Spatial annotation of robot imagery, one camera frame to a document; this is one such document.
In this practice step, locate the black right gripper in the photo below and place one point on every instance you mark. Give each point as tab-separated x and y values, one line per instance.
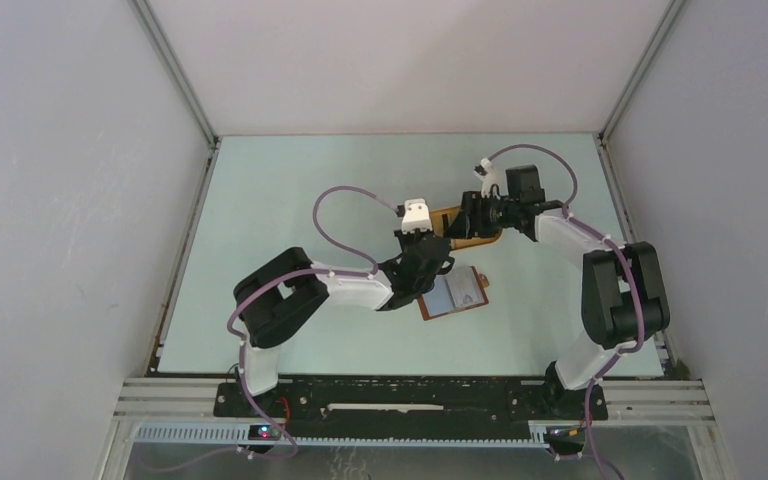
463	225

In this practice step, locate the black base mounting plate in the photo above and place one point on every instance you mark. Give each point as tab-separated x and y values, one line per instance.
446	408

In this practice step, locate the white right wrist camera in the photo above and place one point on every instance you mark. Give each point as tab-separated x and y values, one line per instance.
488	175

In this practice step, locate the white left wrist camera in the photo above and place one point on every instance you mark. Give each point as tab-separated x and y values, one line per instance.
415	216

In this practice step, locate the orange plastic tray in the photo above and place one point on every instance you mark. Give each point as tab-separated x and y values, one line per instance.
472	240

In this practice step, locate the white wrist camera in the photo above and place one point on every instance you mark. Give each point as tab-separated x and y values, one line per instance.
488	175
415	216

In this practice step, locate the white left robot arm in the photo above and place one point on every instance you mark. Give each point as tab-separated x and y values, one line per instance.
274	302

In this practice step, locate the aluminium frame rail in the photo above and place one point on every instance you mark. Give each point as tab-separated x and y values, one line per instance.
628	402

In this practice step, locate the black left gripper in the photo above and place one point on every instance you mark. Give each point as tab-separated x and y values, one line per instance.
404	237

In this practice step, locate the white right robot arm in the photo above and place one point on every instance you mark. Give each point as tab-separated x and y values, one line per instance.
623	299

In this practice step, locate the brown leather card holder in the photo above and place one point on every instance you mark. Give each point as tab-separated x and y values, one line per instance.
462	289

